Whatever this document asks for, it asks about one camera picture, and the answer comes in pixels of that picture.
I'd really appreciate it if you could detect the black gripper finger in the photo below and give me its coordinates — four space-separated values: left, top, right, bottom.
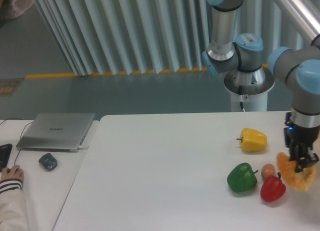
289 142 300 162
294 143 319 173

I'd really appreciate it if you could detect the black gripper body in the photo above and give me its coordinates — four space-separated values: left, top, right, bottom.
283 111 320 147

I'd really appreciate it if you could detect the orange triangular bread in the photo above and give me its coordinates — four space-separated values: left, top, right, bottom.
276 152 317 192

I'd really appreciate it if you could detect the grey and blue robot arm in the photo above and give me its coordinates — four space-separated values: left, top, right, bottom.
202 0 320 173

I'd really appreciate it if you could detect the white striped sleeve forearm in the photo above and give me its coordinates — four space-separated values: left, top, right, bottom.
0 178 29 231

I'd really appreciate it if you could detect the person's hand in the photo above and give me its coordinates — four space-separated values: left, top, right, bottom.
0 165 24 182

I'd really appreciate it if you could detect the brown egg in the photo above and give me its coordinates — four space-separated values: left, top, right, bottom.
260 163 276 180

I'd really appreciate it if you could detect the yellow bell pepper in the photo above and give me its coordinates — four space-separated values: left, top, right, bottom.
237 128 268 153

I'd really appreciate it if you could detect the red bell pepper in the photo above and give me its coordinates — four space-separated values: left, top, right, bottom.
260 172 287 203

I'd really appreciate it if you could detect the green bell pepper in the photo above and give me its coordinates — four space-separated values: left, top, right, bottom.
227 162 258 193

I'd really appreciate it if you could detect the white folding partition screen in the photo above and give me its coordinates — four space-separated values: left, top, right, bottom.
29 0 320 77

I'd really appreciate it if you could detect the silver closed laptop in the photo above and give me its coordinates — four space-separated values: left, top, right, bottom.
16 113 95 152

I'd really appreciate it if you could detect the dark grey small device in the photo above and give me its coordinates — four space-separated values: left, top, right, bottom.
38 153 58 172

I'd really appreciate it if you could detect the black keyboard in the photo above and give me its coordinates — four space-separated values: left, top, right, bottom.
0 143 13 172

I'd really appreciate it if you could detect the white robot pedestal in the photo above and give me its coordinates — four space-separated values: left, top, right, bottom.
224 66 275 112

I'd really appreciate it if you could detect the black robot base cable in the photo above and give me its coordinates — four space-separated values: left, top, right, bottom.
237 84 246 113

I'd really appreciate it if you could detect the black mouse cable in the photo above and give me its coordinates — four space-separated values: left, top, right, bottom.
0 117 35 167

